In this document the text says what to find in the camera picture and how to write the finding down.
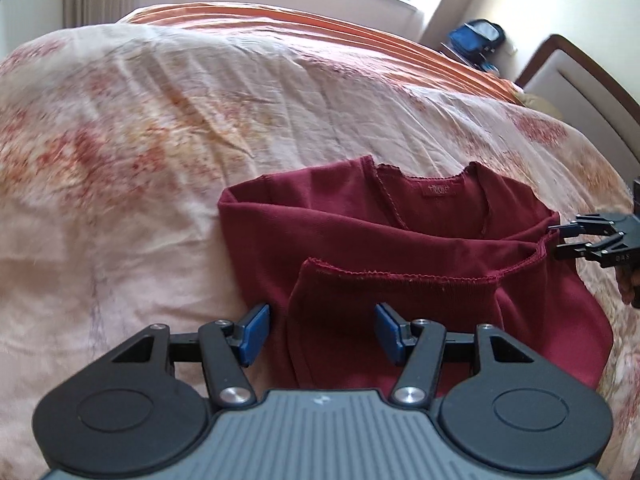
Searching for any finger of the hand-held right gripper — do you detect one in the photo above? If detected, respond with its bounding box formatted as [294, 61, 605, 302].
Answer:
[554, 238, 626, 267]
[548, 214, 626, 239]

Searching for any person's right hand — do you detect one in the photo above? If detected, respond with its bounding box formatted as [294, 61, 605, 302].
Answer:
[618, 266, 639, 306]

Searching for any yellow-green pillow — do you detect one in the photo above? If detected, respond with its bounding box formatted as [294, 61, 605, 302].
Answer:
[516, 92, 568, 118]

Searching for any orange striped bedspread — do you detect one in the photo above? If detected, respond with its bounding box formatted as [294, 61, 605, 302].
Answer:
[117, 2, 527, 107]

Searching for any dark red long-sleeve sweater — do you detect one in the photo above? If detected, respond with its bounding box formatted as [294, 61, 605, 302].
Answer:
[217, 156, 615, 394]

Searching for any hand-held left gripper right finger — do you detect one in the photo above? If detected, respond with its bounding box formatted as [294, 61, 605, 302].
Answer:
[375, 302, 535, 407]

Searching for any wooden padded headboard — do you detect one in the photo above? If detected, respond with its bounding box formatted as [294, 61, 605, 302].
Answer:
[515, 34, 640, 181]

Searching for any dark wooden nightstand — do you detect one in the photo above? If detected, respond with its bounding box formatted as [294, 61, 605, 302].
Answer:
[439, 42, 501, 74]

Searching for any blue backpack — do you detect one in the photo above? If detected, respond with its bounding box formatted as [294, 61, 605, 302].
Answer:
[448, 19, 506, 58]

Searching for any floral beige duvet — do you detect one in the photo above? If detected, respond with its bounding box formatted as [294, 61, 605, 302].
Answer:
[0, 22, 640, 466]

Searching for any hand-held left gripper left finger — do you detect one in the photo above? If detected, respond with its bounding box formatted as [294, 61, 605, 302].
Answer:
[107, 302, 258, 407]

